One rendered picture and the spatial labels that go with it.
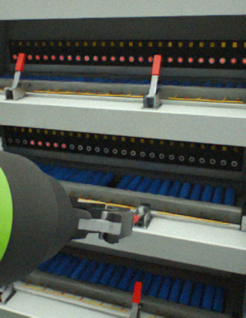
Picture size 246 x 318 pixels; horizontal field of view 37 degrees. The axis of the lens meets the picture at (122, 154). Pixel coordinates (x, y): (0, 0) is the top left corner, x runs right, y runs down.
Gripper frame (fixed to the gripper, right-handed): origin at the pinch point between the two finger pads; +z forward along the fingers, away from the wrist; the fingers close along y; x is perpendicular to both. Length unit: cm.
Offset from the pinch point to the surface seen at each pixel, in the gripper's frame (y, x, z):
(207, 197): 9.5, 4.8, 24.6
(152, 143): -3.1, 14.4, 28.8
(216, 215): 11.8, 2.0, 21.4
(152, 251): 2.6, -5.2, 17.6
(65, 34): -27, 38, 28
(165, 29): -3.4, 38.4, 28.0
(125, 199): -4.6, 2.4, 21.5
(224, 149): 11.2, 14.5, 28.8
